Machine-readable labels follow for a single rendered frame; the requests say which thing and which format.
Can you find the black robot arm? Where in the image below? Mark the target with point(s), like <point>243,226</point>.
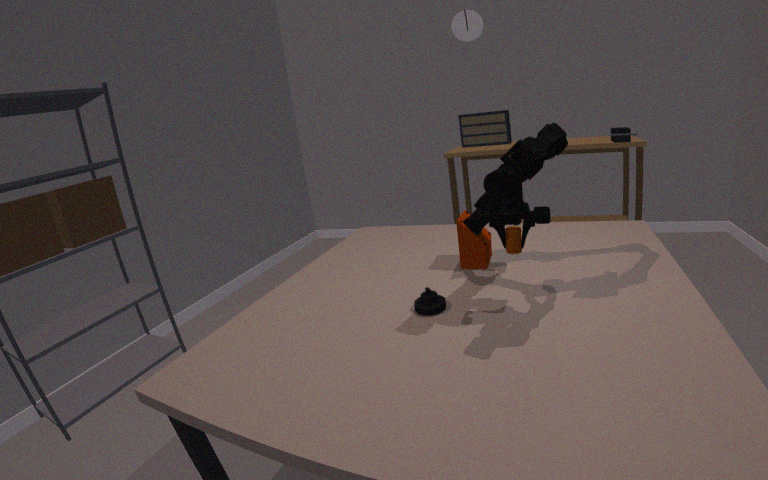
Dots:
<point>528,158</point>

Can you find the orange knob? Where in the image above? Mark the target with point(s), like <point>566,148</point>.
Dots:
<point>513,240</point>

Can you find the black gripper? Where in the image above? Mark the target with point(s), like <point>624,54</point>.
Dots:
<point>540,215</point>

